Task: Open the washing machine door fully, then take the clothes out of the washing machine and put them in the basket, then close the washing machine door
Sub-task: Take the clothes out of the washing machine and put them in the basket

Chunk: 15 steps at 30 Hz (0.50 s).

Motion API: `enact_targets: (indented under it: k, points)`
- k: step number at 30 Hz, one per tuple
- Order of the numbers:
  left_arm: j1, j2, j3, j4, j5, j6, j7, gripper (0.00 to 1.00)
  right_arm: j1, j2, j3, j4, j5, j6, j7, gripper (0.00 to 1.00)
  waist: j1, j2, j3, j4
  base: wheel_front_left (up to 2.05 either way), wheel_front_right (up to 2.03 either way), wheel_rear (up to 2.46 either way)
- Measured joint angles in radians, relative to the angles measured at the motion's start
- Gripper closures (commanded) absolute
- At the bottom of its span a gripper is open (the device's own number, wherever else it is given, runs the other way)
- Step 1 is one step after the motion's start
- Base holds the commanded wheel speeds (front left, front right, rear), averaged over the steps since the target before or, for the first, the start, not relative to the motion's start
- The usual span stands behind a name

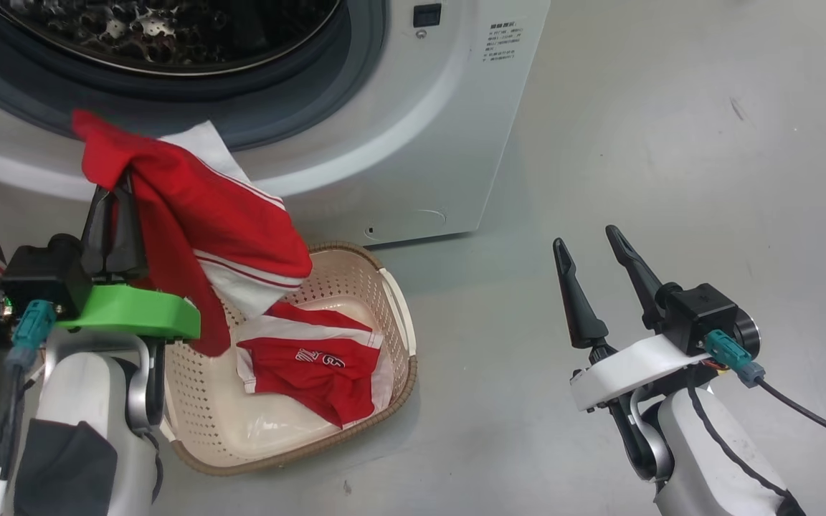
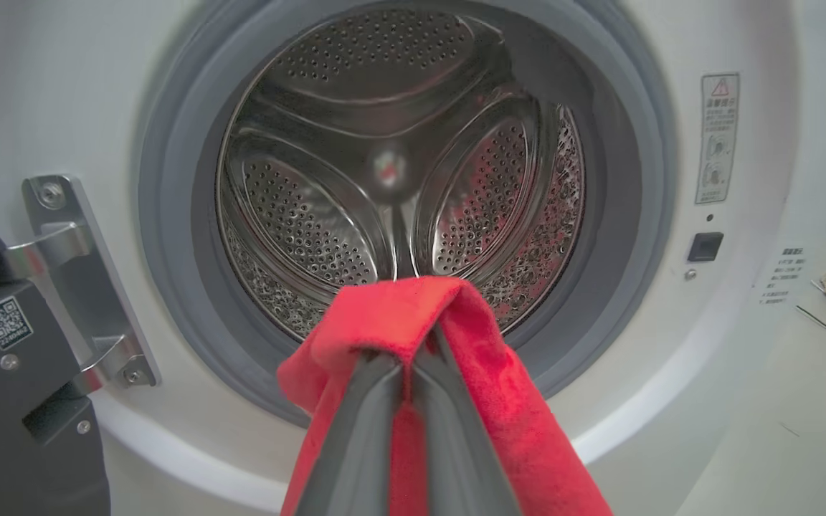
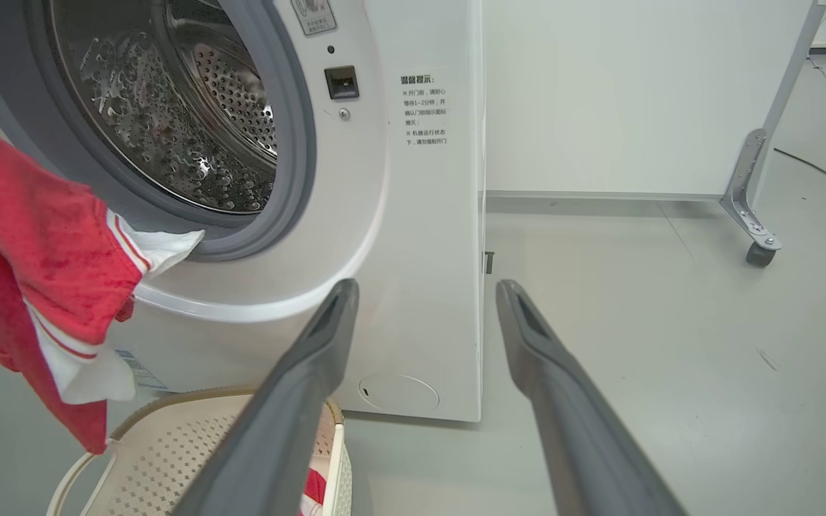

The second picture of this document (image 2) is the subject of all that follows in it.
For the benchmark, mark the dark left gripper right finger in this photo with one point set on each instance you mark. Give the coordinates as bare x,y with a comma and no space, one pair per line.
456,459

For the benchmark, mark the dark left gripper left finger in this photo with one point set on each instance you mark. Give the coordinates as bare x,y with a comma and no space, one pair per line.
359,444

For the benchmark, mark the red cloth garment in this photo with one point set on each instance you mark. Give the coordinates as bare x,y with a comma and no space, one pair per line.
528,430

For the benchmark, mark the black door latch socket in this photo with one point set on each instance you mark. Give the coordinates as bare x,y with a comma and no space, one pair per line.
705,246

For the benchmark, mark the perforated steel washer drum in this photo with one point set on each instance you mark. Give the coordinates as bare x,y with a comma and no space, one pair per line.
384,72

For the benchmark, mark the metal door hinge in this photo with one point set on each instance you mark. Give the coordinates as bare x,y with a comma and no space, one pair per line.
62,208

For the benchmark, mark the white front-load washing machine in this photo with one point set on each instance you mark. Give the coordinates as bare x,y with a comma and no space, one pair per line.
62,72

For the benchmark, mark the white QR code sticker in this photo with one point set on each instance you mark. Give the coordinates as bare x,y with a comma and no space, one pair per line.
6,322

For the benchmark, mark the small text sticker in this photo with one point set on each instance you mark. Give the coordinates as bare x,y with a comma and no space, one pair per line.
786,276

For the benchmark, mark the tall warning sticker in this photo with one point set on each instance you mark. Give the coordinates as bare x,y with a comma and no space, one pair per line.
716,143

